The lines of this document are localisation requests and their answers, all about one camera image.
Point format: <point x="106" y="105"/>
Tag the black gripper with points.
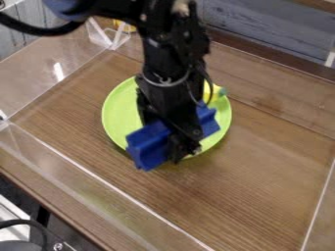
<point x="169" y="91"/>

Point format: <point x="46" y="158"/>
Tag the blue plastic block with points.
<point x="148" y="141"/>

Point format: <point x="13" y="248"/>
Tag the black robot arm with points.
<point x="158" y="19"/>

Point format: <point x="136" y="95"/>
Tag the green plate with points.
<point x="120" y="118"/>

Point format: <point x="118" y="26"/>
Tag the yellow toy banana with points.
<point x="212" y="92"/>

